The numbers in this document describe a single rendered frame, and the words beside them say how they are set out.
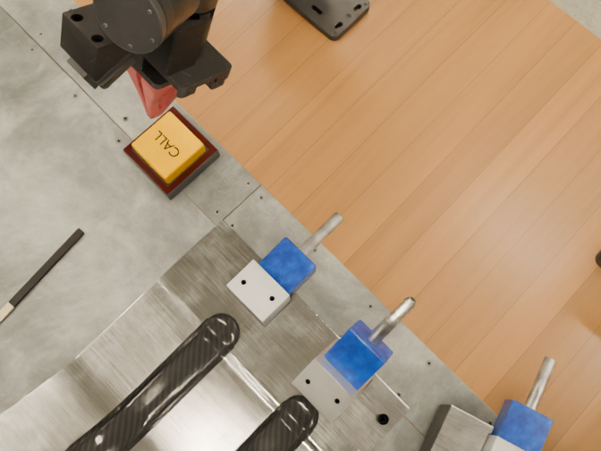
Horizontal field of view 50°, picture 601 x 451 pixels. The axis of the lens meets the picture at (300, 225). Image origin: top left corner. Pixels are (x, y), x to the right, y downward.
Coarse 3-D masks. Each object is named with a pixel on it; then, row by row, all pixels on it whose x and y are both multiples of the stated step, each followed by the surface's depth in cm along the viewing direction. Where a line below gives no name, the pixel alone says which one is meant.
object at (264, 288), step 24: (336, 216) 64; (288, 240) 63; (312, 240) 64; (264, 264) 62; (288, 264) 62; (312, 264) 62; (240, 288) 60; (264, 288) 60; (288, 288) 62; (264, 312) 60
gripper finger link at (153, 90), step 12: (144, 60) 57; (144, 72) 58; (156, 72) 59; (144, 84) 59; (156, 84) 58; (168, 84) 59; (144, 96) 62; (156, 96) 60; (168, 96) 65; (156, 108) 64
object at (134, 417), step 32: (224, 320) 63; (192, 352) 62; (224, 352) 62; (160, 384) 62; (192, 384) 61; (128, 416) 61; (160, 416) 61; (288, 416) 60; (96, 448) 59; (128, 448) 60; (256, 448) 60; (288, 448) 60
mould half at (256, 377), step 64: (192, 256) 64; (256, 256) 64; (128, 320) 63; (192, 320) 63; (256, 320) 62; (320, 320) 62; (64, 384) 61; (128, 384) 62; (256, 384) 61; (384, 384) 61; (0, 448) 57; (64, 448) 58; (192, 448) 60; (320, 448) 59
